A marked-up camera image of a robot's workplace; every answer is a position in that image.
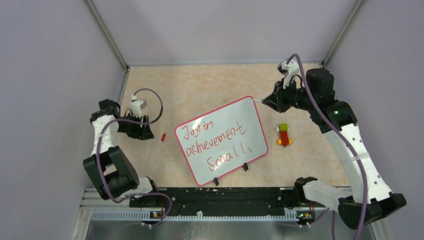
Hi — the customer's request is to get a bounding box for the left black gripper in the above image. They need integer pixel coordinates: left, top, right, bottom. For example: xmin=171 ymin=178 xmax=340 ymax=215
xmin=117 ymin=111 xmax=154 ymax=140

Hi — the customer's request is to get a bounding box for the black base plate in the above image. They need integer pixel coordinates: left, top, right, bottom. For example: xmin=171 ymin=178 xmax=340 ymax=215
xmin=129 ymin=187 xmax=319 ymax=217

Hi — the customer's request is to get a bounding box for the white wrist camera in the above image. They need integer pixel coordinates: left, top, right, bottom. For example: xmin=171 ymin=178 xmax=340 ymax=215
xmin=277 ymin=58 xmax=300 ymax=89
xmin=129 ymin=94 xmax=148 ymax=118

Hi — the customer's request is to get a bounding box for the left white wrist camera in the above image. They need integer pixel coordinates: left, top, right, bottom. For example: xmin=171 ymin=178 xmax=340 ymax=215
xmin=129 ymin=94 xmax=148 ymax=118

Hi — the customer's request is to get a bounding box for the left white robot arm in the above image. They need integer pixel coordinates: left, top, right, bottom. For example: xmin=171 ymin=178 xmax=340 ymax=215
xmin=83 ymin=99 xmax=155 ymax=200

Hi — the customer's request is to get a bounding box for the whiteboard wire stand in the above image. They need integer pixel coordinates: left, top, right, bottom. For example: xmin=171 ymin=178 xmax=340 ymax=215
xmin=212 ymin=162 xmax=249 ymax=187

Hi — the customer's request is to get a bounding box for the white cable duct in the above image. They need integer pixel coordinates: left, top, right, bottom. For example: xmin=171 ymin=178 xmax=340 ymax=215
xmin=91 ymin=210 xmax=299 ymax=222

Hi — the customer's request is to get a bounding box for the pink framed whiteboard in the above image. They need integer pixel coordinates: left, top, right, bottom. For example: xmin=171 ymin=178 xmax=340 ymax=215
xmin=174 ymin=95 xmax=269 ymax=186

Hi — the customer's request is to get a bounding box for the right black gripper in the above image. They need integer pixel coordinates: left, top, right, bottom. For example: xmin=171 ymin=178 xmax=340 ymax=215
xmin=263 ymin=76 xmax=316 ymax=113

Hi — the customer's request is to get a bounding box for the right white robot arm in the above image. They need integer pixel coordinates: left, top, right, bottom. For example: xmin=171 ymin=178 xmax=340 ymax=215
xmin=262 ymin=67 xmax=407 ymax=231

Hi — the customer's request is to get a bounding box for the red green toy car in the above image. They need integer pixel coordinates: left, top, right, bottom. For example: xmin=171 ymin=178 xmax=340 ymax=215
xmin=275 ymin=123 xmax=293 ymax=148

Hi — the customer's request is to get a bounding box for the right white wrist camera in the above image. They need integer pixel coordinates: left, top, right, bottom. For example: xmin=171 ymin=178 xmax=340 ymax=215
xmin=277 ymin=58 xmax=300 ymax=89

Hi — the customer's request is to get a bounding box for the aluminium frame rail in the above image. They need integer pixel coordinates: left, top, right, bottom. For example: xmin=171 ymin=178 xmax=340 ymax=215
xmin=79 ymin=187 xmax=295 ymax=209

